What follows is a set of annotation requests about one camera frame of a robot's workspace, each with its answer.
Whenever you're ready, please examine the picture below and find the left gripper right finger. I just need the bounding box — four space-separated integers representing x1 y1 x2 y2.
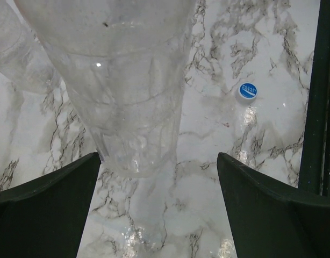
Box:
217 153 330 257

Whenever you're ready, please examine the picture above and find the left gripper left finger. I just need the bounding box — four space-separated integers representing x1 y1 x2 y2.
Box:
0 152 101 257

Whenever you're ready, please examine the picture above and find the clear plastic bottle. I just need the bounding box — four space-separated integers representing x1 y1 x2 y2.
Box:
15 1 195 177
0 1 61 94

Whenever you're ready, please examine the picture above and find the blue bottle cap right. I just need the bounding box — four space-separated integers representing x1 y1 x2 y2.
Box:
237 82 258 101

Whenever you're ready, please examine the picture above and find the black mounting rail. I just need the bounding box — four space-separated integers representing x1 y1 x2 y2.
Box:
298 1 330 197

